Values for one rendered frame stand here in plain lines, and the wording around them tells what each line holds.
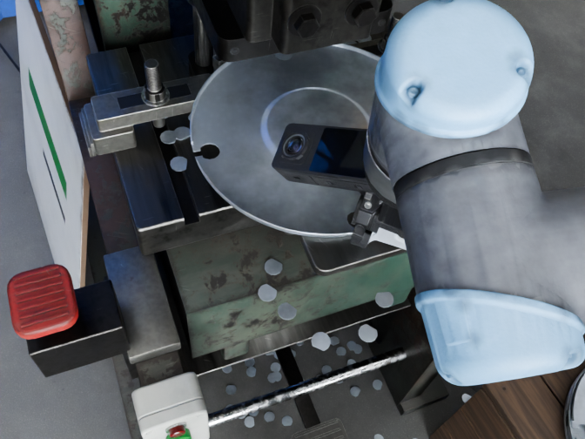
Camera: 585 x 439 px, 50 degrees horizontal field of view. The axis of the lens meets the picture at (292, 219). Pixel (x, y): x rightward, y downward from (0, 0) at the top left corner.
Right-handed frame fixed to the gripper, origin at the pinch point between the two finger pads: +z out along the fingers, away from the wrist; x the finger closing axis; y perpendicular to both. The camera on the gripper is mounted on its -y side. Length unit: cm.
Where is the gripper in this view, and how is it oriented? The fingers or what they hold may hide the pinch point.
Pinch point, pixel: (366, 221)
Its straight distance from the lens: 65.5
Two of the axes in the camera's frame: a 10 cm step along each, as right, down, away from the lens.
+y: 9.2, 3.6, -1.3
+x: 3.8, -9.0, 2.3
